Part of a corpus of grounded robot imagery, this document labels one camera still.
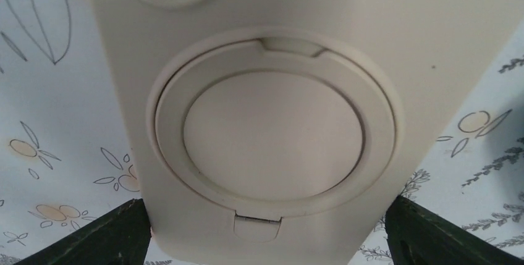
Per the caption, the beige phone case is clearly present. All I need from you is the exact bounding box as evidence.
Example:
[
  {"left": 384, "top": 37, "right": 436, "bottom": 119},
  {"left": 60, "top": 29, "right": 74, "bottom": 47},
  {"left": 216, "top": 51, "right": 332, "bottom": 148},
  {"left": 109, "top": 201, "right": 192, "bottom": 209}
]
[{"left": 90, "top": 0, "right": 523, "bottom": 264}]

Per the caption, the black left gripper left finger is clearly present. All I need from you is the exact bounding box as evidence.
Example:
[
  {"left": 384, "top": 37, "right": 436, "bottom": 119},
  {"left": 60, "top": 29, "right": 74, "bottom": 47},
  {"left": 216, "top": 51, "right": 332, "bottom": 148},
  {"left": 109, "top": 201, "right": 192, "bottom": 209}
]
[{"left": 18, "top": 199, "right": 151, "bottom": 264}]

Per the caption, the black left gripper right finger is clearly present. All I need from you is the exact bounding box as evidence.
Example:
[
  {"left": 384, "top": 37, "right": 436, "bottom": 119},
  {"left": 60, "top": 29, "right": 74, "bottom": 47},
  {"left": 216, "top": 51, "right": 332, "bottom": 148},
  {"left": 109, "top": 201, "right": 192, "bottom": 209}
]
[{"left": 385, "top": 196, "right": 523, "bottom": 265}]

